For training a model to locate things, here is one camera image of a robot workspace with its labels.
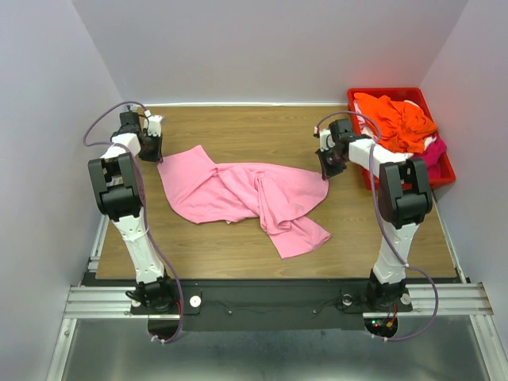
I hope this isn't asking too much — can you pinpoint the light pink t shirt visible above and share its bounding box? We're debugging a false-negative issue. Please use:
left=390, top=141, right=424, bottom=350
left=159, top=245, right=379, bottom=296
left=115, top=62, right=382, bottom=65
left=158, top=145, right=331, bottom=259

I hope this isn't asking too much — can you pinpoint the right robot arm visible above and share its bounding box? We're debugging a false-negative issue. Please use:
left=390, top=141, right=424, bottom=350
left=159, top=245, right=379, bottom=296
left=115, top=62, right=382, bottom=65
left=313, top=119, right=433, bottom=310

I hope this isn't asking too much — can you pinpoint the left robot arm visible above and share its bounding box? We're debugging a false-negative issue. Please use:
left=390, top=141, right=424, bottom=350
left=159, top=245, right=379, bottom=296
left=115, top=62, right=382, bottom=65
left=87, top=110, right=178, bottom=313

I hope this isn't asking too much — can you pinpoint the orange t shirt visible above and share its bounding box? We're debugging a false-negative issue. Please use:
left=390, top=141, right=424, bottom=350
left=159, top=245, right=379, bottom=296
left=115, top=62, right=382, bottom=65
left=354, top=93, right=437, bottom=154

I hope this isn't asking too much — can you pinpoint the magenta t shirt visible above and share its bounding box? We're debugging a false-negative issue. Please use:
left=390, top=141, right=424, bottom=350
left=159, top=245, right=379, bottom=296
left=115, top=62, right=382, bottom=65
left=414, top=137, right=447, bottom=179

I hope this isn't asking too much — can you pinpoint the red plastic bin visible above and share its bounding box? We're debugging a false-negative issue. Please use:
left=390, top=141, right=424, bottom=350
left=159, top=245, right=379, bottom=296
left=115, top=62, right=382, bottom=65
left=347, top=87, right=456, bottom=189

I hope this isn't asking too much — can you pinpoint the silver round knob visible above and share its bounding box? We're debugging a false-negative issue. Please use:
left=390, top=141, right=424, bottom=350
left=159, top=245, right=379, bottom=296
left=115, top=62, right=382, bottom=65
left=341, top=294, right=354, bottom=307

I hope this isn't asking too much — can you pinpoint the small circuit board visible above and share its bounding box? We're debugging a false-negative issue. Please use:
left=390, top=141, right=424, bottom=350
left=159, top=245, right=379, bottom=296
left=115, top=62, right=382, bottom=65
left=370, top=317, right=397, bottom=329

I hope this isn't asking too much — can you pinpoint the white round knob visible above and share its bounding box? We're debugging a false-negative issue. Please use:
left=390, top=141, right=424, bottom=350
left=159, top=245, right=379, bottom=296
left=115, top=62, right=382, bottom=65
left=190, top=295, right=202, bottom=308

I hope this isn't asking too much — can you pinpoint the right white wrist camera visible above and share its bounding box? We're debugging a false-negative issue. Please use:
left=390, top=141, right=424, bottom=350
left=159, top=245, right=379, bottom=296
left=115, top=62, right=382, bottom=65
left=314, top=126, right=335, bottom=152

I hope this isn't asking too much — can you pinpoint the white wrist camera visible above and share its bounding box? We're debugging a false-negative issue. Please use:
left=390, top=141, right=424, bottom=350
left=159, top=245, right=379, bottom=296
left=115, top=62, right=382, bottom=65
left=314, top=126, right=335, bottom=152
left=143, top=114, right=164, bottom=137

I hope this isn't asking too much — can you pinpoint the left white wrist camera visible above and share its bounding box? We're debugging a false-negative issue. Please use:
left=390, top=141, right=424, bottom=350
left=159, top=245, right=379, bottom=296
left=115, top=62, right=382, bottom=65
left=143, top=114, right=164, bottom=137

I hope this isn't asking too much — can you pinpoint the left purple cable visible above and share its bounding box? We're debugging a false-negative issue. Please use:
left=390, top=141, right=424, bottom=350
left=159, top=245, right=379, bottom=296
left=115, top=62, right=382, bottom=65
left=82, top=101, right=186, bottom=345

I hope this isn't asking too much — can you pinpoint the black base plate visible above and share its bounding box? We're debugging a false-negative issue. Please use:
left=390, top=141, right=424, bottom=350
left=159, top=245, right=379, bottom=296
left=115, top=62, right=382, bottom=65
left=131, top=279, right=412, bottom=332

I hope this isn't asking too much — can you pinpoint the aluminium frame rail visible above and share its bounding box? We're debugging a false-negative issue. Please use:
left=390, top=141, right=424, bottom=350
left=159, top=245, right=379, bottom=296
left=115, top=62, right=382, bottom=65
left=63, top=283, right=493, bottom=319

